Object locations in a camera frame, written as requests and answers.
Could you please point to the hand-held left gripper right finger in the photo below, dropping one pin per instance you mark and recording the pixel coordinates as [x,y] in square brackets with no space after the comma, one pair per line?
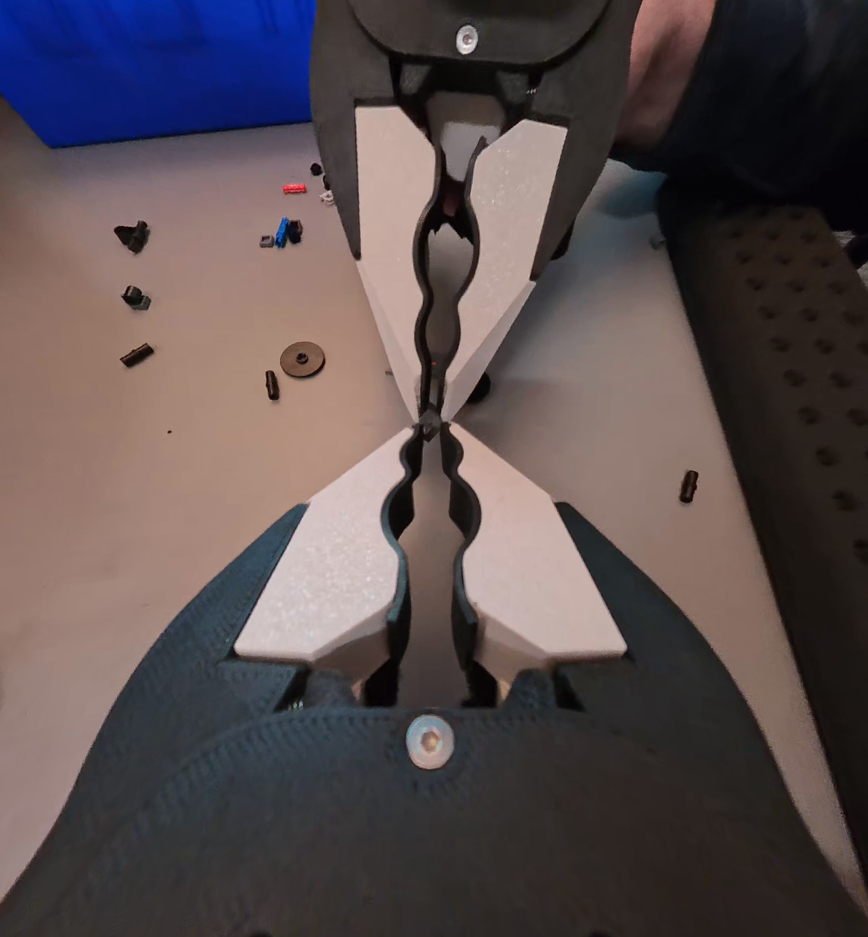
[536,578]

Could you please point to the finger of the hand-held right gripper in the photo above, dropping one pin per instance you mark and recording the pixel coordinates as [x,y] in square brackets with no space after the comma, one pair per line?
[510,212]
[386,190]

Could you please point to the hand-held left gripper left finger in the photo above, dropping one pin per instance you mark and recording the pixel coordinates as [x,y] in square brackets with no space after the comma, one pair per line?
[316,578]

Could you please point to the person's right forearm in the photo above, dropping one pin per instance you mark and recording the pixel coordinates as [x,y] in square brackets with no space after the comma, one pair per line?
[807,110]

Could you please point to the black lego brick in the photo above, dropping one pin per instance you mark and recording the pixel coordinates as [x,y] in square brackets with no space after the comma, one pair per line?
[295,231]

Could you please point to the blue lego piece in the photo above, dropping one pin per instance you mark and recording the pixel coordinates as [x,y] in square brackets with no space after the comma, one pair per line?
[282,233]

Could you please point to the black lego wheel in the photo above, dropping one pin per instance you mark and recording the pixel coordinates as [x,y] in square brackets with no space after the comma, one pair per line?
[482,388]

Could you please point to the black lego pin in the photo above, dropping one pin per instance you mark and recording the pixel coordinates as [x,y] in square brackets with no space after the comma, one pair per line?
[137,356]
[273,386]
[689,487]

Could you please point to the black lego disc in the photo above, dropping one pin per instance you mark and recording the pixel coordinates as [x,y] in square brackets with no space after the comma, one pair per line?
[303,360]

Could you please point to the black angled lego connector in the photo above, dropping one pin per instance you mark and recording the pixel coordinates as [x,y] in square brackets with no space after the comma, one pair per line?
[134,236]

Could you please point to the small black lego connector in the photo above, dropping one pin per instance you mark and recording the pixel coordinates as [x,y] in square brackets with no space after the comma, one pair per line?
[136,297]

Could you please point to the person's right hand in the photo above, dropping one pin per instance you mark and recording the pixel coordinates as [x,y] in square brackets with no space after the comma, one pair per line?
[664,58]

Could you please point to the blue plastic bin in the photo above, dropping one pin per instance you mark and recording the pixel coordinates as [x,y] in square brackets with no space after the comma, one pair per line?
[148,66]

